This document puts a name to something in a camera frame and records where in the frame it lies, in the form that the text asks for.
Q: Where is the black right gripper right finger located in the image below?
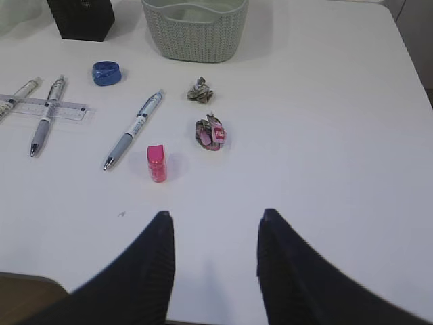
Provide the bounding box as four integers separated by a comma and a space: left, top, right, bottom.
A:
256, 209, 426, 324

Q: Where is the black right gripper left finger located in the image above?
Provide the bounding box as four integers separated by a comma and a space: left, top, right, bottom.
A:
23, 211, 175, 324

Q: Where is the pink paper ball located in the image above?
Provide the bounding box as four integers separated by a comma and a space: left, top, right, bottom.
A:
195, 114, 227, 151

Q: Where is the grey paper ball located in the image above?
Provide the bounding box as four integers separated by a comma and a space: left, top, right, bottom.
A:
187, 76, 214, 104

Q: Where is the pink pencil sharpener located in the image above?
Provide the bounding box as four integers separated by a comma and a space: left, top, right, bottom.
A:
147, 144, 167, 183

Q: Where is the blue grip pen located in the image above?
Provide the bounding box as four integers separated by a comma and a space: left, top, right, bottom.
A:
103, 89, 164, 171

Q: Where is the blue pencil sharpener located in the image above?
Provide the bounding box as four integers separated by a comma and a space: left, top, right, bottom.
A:
92, 61, 122, 87

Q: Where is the grey grip pen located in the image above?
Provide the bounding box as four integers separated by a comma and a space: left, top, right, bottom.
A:
30, 75, 66, 157

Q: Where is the cream grip pen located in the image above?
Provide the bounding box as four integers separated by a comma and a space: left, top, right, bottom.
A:
1, 77, 43, 121

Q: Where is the green woven plastic basket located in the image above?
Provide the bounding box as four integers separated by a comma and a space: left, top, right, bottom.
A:
141, 1, 249, 63

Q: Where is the black mesh pen holder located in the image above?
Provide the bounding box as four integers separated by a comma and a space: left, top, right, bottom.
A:
47, 0, 115, 42

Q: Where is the clear plastic ruler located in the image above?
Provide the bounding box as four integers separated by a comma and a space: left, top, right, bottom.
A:
1, 94, 88, 121

